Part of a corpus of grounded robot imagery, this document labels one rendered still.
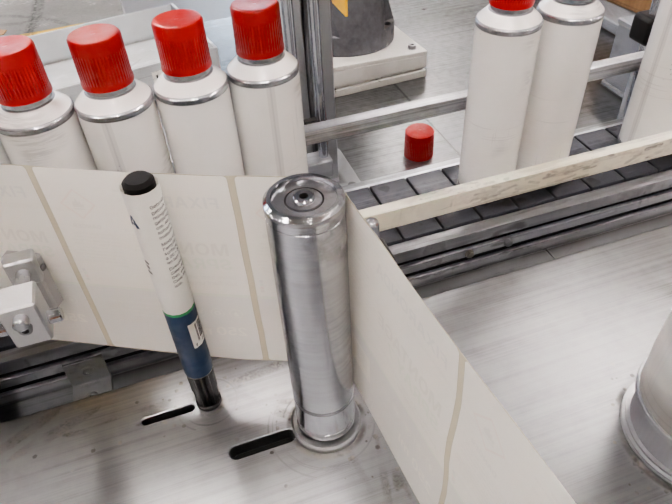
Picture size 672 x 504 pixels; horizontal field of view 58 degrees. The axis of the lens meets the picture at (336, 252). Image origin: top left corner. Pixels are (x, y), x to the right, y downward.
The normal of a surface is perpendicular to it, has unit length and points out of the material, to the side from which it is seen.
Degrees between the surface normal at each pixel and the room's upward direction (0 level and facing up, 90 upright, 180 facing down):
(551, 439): 0
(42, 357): 90
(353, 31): 71
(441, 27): 0
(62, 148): 90
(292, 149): 90
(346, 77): 90
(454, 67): 0
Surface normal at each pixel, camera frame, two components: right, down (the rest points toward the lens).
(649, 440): -0.96, 0.22
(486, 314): -0.04, -0.73
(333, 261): 0.61, 0.51
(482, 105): -0.60, 0.56
